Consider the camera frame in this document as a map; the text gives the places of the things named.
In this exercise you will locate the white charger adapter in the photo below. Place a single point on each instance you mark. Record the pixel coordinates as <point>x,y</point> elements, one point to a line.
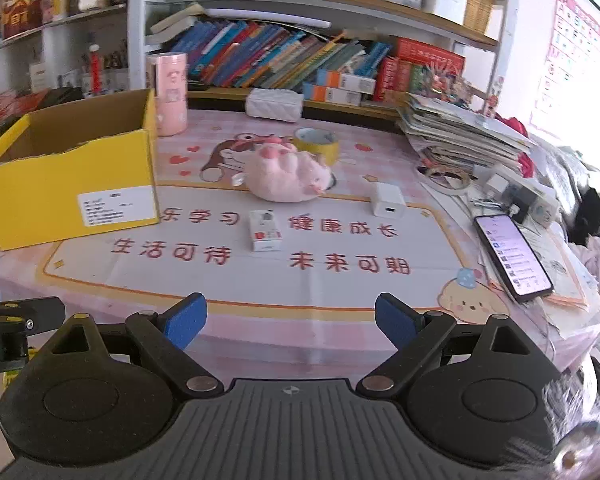
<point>385,200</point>

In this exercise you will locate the black cloth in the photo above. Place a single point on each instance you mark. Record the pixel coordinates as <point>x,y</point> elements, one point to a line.
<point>595,215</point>

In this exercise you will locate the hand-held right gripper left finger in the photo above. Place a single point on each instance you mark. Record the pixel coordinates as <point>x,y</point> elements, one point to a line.
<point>185,320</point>

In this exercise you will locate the white quilted pouch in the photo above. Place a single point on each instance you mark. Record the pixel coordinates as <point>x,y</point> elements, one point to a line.
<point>272,105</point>

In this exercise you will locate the pink wall poster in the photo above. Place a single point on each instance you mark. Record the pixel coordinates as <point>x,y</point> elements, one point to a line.
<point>575,50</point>

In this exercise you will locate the white power strip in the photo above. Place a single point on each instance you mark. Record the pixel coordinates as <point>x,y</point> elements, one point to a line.
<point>520,195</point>

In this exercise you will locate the pink plush toy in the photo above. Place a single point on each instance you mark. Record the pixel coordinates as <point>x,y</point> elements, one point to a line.
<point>285,175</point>

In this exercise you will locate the white box red label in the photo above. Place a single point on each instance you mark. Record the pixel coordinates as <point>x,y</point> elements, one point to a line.
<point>38,77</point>

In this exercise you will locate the small white red box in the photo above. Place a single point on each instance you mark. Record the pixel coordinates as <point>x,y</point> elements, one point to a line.
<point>265,230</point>

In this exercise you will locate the red printed packets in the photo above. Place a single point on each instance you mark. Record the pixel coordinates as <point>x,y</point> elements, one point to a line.
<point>10,107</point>

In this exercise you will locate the orange white box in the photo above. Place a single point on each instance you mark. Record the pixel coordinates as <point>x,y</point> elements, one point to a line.
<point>330,95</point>
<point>347,80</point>

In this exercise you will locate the white jar yellow label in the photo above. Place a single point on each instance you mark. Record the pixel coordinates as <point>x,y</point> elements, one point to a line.
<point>62,2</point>

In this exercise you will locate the black keyboard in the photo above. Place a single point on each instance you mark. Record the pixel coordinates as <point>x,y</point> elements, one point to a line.
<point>60,97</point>

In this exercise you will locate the pink printed table mat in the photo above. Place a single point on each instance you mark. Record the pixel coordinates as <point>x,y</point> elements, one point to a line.
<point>330,285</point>

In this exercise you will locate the row of colourful books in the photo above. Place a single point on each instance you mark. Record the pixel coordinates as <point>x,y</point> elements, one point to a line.
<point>260,55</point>

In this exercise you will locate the yellow cardboard box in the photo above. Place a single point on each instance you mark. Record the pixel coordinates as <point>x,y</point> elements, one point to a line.
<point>55,185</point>

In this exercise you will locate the red gold figurine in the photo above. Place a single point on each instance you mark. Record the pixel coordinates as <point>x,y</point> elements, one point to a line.
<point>22,7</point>

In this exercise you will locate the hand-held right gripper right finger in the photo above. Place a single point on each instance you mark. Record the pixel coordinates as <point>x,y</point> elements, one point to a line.
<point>392,320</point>

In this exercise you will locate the red printed box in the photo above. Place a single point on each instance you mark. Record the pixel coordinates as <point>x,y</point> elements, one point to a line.
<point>430,57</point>

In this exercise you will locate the smartphone with lit screen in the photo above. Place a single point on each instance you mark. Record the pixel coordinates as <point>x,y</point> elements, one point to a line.
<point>510,255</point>

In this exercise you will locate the clear tape roll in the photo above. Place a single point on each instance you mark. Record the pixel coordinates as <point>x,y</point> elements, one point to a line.
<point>447,180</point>

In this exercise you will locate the stack of magazines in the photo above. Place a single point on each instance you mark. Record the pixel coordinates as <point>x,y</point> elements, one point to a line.
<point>460,130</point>

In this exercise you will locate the yellow tape roll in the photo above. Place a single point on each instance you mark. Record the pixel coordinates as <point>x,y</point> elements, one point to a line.
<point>325,150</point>

